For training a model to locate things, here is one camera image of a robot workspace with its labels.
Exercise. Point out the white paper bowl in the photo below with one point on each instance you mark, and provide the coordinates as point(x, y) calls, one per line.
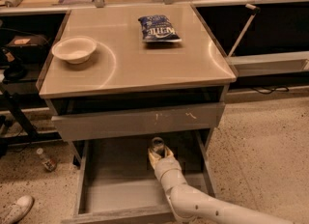
point(74, 50)

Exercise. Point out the black box with label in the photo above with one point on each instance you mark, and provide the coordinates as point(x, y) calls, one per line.
point(33, 43)

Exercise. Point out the blue Kettle chips bag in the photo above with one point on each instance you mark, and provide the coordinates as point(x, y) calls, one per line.
point(158, 28)

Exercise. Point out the white sneaker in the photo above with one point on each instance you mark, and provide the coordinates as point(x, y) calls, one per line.
point(17, 210)

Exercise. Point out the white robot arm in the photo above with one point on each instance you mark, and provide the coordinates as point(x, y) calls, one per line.
point(187, 202)

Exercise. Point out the plastic bottle on floor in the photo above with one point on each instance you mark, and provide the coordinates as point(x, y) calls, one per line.
point(48, 163)

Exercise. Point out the black stand frame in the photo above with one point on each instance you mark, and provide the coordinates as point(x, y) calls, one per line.
point(31, 136)

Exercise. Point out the white stick with black tip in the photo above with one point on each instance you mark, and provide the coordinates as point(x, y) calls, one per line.
point(254, 11)

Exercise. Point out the open grey middle drawer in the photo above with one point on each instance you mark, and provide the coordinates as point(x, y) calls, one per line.
point(117, 184)

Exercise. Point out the silver redbull can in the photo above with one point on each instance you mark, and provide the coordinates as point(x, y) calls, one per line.
point(158, 146)

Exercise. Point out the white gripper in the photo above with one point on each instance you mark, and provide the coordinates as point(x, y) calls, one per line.
point(164, 167)

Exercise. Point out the closed grey top drawer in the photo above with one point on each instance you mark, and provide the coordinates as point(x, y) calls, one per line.
point(139, 121)

